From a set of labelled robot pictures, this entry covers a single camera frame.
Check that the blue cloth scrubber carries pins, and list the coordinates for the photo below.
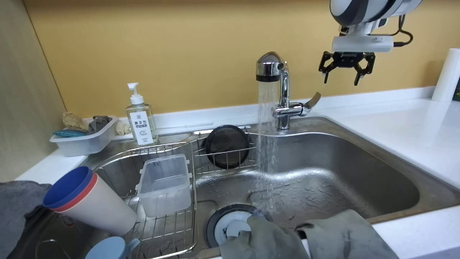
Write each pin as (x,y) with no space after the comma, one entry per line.
(66,132)

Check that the chrome faucet with spray head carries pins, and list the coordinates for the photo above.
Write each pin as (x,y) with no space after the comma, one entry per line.
(283,95)

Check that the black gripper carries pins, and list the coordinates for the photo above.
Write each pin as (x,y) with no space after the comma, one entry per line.
(350,57)

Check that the beige sponge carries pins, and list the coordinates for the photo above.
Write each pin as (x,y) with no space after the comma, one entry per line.
(74,120)

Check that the white plastic sponge tray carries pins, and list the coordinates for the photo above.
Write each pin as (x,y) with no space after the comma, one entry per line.
(84,142)

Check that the sink drain with white stopper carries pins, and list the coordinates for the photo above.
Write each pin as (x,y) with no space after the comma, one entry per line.
(230,223)

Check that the chrome faucet lever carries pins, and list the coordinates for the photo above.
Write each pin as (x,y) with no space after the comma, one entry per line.
(306,105)

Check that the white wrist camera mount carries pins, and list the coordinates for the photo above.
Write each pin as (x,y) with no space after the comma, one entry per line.
(361,44)

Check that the white tumbler with blue lid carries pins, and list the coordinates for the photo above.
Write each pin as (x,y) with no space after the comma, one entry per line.
(95,202)

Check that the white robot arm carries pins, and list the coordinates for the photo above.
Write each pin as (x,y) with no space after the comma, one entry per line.
(368,11)

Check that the light blue cup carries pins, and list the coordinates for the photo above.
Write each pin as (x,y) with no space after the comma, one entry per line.
(108,249)

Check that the dark scrubbing pad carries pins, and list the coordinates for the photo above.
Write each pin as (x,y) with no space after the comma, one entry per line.
(99,122)

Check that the black mesh strainer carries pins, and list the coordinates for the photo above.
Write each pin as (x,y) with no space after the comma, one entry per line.
(225,143)

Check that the grey cloth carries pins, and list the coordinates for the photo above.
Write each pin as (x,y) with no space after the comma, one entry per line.
(16,210)

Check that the clear plastic container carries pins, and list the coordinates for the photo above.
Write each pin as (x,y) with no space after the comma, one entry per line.
(166,188)

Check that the clear soap pump bottle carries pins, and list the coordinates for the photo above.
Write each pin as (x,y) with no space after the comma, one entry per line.
(141,122)

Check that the stainless steel sink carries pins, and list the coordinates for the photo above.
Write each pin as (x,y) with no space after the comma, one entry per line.
(335,177)

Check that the white paper towel roll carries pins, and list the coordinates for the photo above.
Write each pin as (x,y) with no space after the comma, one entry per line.
(446,76)

